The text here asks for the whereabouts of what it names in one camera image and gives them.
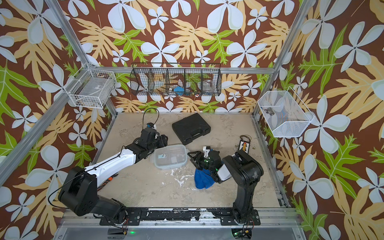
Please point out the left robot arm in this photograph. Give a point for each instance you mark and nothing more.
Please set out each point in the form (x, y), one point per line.
(79, 192)

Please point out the black wire wall basket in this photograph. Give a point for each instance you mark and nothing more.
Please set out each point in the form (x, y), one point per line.
(197, 79)

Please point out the blue microfiber cloth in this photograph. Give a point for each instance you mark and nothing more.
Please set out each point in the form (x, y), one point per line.
(203, 179)

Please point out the blue item in basket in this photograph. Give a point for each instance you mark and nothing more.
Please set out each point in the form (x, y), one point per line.
(179, 91)

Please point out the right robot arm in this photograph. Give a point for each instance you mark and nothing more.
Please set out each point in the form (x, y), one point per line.
(241, 167)

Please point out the teal-rimmed lunch box lid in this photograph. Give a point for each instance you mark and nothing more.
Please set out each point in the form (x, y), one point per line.
(170, 153)

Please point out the clear lunch box container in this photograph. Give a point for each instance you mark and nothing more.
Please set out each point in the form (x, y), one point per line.
(170, 156)

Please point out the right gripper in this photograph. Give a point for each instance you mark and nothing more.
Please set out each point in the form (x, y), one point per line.
(199, 154)

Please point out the black plastic tool case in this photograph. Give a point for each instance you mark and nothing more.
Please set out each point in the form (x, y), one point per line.
(191, 128)

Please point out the white wire basket left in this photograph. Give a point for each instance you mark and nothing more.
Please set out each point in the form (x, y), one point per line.
(91, 87)

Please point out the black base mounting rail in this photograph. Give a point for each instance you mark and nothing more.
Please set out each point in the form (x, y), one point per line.
(137, 216)

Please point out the black yellow charger box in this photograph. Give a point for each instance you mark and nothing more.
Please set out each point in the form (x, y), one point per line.
(245, 142)

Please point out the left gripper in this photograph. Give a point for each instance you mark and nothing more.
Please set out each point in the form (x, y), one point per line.
(163, 141)

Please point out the white mesh basket right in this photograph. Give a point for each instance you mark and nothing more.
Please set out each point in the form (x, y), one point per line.
(292, 116)

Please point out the dark item in mesh basket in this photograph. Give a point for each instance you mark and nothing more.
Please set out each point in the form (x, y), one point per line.
(269, 111)

